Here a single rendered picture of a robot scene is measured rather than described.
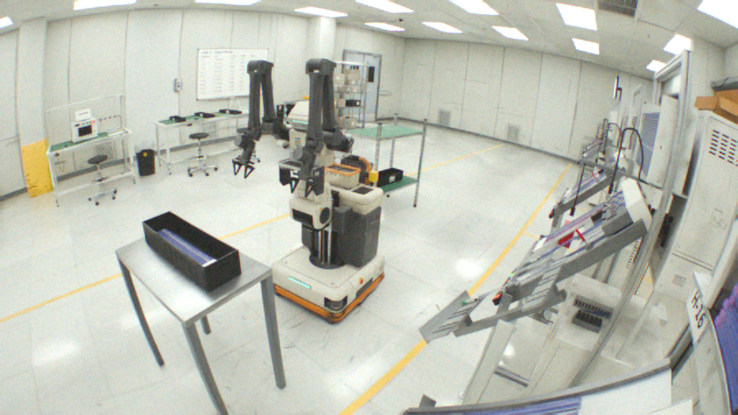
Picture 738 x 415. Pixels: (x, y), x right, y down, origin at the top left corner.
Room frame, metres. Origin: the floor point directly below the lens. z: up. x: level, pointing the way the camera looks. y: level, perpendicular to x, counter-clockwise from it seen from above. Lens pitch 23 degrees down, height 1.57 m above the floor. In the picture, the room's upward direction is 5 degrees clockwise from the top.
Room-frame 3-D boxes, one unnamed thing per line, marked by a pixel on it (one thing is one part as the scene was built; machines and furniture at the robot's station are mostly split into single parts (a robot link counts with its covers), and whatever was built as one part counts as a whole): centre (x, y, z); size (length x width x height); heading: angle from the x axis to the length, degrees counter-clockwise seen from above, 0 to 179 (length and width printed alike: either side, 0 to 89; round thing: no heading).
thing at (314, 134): (1.56, 0.29, 1.40); 0.11 x 0.06 x 0.43; 62
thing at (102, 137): (3.58, 4.31, 0.40); 1.50 x 0.75 x 0.81; 142
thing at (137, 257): (1.08, 0.79, 0.40); 0.70 x 0.45 x 0.80; 62
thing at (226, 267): (1.10, 0.77, 0.86); 0.57 x 0.17 x 0.11; 62
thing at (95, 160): (3.25, 3.73, 0.30); 0.51 x 0.50 x 0.60; 98
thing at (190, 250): (1.10, 0.77, 0.83); 0.51 x 0.07 x 0.03; 62
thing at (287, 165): (1.81, 0.39, 0.99); 0.28 x 0.16 x 0.22; 62
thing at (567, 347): (1.04, -1.34, 0.31); 0.70 x 0.65 x 0.62; 142
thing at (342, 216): (1.90, 0.28, 0.68); 0.28 x 0.27 x 0.25; 62
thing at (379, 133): (3.69, -0.14, 0.55); 0.91 x 0.46 x 1.10; 142
